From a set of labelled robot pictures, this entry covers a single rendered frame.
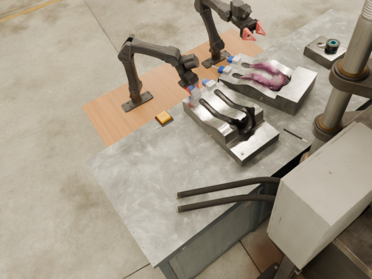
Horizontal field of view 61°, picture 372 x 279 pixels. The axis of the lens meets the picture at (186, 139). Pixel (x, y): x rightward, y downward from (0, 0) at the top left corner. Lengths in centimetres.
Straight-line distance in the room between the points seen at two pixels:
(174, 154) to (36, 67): 261
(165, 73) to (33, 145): 157
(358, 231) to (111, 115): 142
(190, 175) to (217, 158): 17
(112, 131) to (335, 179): 133
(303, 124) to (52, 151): 214
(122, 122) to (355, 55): 133
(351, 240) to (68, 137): 240
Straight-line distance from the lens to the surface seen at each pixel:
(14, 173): 312
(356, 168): 91
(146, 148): 175
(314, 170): 88
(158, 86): 205
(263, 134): 168
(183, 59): 165
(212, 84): 184
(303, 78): 191
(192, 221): 151
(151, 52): 165
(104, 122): 195
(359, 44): 96
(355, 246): 158
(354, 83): 101
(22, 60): 421
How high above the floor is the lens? 220
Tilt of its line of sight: 54 degrees down
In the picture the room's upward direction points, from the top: 11 degrees counter-clockwise
